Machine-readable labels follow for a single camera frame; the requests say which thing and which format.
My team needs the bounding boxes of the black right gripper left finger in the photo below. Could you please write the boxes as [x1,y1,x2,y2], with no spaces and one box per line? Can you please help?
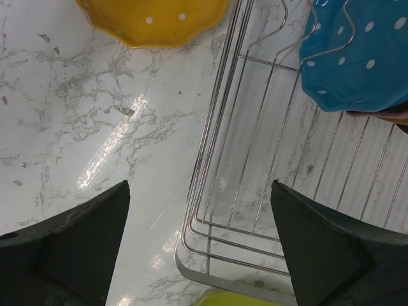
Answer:
[1,180,130,305]

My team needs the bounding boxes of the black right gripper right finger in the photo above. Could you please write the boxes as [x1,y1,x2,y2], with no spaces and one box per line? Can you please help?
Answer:
[271,180,407,305]

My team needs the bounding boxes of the green polka dot plate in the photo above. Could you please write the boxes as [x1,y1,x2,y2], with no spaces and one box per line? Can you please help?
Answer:
[194,289,275,306]

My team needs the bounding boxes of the pink polka dot plate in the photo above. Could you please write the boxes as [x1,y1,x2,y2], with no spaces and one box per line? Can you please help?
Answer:
[346,110,408,119]

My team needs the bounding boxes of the blue polka dot plate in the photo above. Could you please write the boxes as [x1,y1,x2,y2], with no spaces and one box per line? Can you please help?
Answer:
[299,1,407,112]

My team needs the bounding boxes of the yellow polka dot plate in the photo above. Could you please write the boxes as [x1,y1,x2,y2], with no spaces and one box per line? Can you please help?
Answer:
[76,0,230,48]

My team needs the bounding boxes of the metal wire dish rack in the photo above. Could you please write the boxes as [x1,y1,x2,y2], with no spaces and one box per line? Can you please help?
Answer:
[174,1,407,305]

